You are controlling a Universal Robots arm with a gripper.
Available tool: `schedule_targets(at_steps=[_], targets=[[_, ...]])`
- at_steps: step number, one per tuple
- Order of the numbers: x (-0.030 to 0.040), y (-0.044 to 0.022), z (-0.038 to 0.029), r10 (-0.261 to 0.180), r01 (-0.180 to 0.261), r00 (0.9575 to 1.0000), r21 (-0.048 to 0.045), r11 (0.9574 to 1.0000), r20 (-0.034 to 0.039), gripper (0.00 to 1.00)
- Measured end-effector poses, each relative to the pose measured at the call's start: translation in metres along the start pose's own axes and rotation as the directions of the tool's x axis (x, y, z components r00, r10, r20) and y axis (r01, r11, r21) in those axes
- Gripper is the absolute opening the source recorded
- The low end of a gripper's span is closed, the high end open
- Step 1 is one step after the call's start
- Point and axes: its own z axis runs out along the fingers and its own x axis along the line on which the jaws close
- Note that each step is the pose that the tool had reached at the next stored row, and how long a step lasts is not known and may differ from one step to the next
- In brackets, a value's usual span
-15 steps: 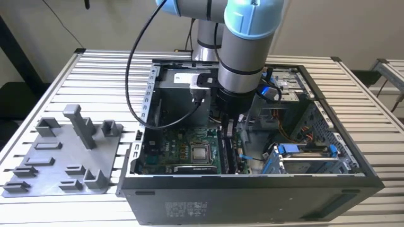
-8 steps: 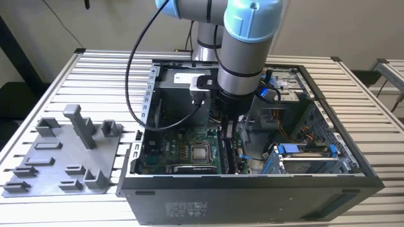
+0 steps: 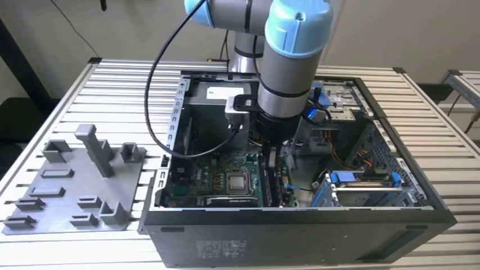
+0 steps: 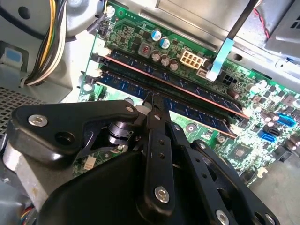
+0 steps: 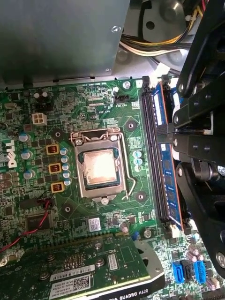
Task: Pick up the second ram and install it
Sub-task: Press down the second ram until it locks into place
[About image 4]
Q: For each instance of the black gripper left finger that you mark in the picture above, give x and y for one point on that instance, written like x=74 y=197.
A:
x=65 y=119

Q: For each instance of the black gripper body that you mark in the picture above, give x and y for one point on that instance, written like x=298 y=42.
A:
x=100 y=187

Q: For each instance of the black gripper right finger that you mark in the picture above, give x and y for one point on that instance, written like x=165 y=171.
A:
x=199 y=164

